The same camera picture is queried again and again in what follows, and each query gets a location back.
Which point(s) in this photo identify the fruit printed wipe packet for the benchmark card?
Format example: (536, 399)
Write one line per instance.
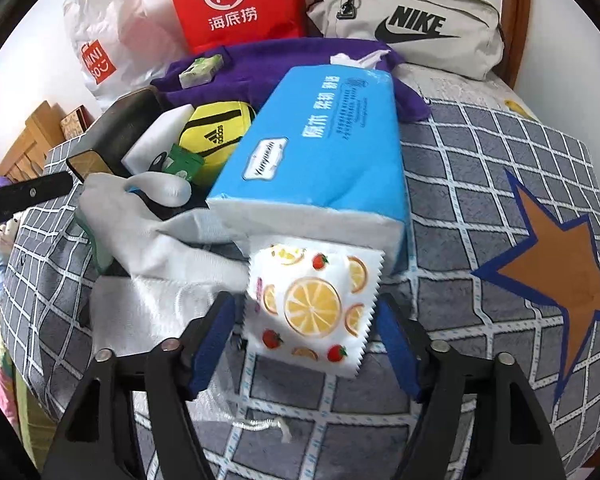
(310, 305)

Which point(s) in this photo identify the brown patterned box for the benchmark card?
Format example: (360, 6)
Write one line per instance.
(75, 122)

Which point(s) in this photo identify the white towel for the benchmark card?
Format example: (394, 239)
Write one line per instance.
(145, 310)

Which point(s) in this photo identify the white plastic shopping bag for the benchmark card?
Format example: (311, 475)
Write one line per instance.
(115, 35)

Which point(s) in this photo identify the purple towel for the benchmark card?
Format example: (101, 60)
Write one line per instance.
(280, 55)

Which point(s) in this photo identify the pastel printed cloth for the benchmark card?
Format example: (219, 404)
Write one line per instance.
(2, 382)

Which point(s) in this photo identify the small green white tissue pack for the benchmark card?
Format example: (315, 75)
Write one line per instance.
(200, 70)

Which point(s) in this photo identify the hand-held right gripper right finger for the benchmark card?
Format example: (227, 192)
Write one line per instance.
(397, 355)

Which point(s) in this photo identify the blue tissue pack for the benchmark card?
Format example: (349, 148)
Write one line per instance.
(320, 160)

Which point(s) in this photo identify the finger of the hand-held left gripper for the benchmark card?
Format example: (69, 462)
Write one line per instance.
(25, 195)

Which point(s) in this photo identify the dark green tin box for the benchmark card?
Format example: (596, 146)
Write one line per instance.
(125, 125)

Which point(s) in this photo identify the white sponge block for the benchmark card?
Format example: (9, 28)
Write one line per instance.
(155, 135)

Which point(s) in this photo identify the yellow black pouch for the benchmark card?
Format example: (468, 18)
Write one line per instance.
(215, 125)

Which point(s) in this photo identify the wooden headboard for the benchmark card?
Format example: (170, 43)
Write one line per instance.
(517, 20)

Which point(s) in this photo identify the white cloth bundle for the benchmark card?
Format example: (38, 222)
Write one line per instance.
(180, 255)

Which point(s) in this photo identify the wooden cabinet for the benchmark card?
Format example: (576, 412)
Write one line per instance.
(30, 135)

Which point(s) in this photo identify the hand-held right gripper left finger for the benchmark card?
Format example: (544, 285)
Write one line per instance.
(212, 342)

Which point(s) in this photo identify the grey checked bed sheet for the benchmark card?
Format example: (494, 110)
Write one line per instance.
(480, 160)

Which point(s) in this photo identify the beige waist bag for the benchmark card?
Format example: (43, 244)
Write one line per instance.
(330, 10)

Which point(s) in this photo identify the green packet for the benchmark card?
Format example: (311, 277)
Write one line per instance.
(185, 162)

